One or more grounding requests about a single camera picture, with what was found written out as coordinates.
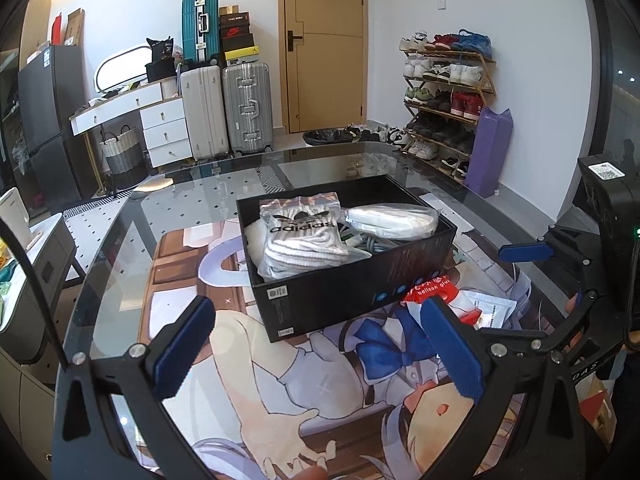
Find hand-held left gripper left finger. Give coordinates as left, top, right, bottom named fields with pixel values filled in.
left=52, top=295, right=217, bottom=480

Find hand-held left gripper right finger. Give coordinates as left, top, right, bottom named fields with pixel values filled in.
left=419, top=296, right=587, bottom=480

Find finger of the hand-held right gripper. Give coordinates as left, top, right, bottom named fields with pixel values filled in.
left=499, top=224, right=603, bottom=295
left=476, top=290, right=602, bottom=356

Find red and white packet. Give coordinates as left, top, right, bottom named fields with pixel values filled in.
left=402, top=274, right=483, bottom=329

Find thin white cable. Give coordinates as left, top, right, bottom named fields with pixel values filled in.
left=342, top=229, right=402, bottom=257

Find black cardboard box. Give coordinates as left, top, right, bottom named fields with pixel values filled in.
left=236, top=175, right=458, bottom=343

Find white cloth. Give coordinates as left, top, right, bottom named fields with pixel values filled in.
left=342, top=201, right=441, bottom=241

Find clear bag of white socks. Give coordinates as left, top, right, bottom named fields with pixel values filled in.
left=257, top=191, right=374, bottom=281

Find person's left hand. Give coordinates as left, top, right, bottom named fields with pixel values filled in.
left=282, top=466, right=326, bottom=480

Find white flat packet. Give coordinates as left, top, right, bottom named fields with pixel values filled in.
left=460, top=290, right=521, bottom=331

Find cartoon printed mat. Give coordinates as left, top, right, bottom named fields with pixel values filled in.
left=147, top=217, right=576, bottom=480

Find red and white carton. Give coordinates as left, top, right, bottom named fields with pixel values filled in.
left=580, top=375, right=617, bottom=452

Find purple bag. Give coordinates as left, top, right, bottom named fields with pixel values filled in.
left=465, top=106, right=515, bottom=199

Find rows of assorted shoes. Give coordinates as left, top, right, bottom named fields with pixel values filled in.
left=400, top=30, right=496, bottom=185

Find grey side cabinet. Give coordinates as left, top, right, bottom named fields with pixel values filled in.
left=0, top=212, right=86, bottom=366

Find loose sneakers pile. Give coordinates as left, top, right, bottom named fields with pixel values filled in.
left=342, top=122, right=409, bottom=149

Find woven laundry basket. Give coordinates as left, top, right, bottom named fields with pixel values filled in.
left=99, top=126, right=147, bottom=191

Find wooden shoe rack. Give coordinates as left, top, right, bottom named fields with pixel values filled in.
left=399, top=30, right=497, bottom=186

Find white tabletop device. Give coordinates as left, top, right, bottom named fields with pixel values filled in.
left=0, top=187, right=44, bottom=251

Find white dresser desk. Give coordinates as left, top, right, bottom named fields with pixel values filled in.
left=69, top=81, right=193, bottom=168

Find black round bin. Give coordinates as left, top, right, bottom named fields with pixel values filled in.
left=302, top=129, right=351, bottom=147

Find white suitcase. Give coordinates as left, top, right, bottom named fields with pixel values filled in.
left=179, top=65, right=231, bottom=161

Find silver suitcase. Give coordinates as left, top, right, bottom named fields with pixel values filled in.
left=221, top=60, right=274, bottom=156

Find black bag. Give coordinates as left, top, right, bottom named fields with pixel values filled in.
left=145, top=36, right=182, bottom=84

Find tan wooden door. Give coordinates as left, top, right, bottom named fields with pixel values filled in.
left=282, top=0, right=368, bottom=136

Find black refrigerator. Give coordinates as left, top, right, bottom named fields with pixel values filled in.
left=17, top=44, right=96, bottom=206

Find oval mirror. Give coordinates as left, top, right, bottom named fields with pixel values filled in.
left=95, top=44, right=153, bottom=95

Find glass display cabinet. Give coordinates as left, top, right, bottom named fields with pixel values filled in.
left=0, top=50, right=27, bottom=196

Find teal suitcase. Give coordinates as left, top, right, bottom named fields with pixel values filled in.
left=181, top=0, right=222, bottom=66

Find small flat cardboard box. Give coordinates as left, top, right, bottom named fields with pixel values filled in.
left=65, top=8, right=86, bottom=47

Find large flat cardboard box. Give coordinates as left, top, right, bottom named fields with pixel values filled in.
left=22, top=0, right=52, bottom=66

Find black cable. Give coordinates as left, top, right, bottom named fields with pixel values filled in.
left=0, top=220, right=69, bottom=367

